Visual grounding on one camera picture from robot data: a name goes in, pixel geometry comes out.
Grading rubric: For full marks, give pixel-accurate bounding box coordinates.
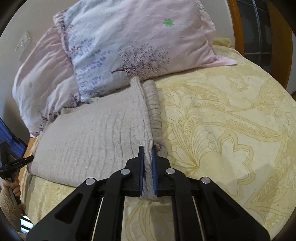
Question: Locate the floral pillow lavender print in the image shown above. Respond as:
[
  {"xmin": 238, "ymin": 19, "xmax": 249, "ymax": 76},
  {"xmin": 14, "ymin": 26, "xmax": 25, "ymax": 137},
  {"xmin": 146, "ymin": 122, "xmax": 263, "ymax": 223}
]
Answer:
[{"xmin": 53, "ymin": 1, "xmax": 236, "ymax": 102}]

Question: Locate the pink pillow behind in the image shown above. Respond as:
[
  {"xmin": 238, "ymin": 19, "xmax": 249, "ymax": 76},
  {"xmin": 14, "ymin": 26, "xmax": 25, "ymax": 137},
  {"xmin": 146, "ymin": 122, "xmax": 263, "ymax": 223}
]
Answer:
[{"xmin": 12, "ymin": 27, "xmax": 80, "ymax": 137}]

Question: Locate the white wall switch plate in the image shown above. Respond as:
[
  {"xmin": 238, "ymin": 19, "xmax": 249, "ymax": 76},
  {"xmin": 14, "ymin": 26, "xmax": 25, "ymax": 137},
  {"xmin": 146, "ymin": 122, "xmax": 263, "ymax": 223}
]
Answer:
[{"xmin": 15, "ymin": 31, "xmax": 32, "ymax": 54}]

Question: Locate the wooden headboard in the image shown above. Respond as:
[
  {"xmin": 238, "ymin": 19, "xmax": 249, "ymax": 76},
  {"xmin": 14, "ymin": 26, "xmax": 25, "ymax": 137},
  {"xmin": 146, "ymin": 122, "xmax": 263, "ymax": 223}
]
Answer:
[{"xmin": 227, "ymin": 1, "xmax": 293, "ymax": 89}]

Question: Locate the person's left hand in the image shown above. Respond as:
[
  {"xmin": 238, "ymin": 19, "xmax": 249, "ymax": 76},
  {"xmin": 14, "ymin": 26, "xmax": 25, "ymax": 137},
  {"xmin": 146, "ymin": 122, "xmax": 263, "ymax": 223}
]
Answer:
[{"xmin": 2, "ymin": 176, "xmax": 21, "ymax": 196}]

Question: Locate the blue window curtain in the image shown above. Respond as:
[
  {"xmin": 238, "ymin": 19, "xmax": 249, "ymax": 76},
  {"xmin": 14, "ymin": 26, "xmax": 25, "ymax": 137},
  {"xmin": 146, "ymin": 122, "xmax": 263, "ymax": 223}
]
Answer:
[{"xmin": 0, "ymin": 119, "xmax": 28, "ymax": 158}]

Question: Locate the yellow patterned bedsheet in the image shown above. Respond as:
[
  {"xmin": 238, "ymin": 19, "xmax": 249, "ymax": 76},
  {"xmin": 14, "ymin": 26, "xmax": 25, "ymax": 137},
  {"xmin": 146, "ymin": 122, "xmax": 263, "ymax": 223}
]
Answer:
[{"xmin": 18, "ymin": 38, "xmax": 296, "ymax": 241}]

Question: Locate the beige cable-knit sweater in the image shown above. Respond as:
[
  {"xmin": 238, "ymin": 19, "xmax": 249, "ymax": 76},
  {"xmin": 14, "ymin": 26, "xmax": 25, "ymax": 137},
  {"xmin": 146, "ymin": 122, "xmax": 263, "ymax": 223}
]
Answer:
[{"xmin": 28, "ymin": 77, "xmax": 167, "ymax": 200}]

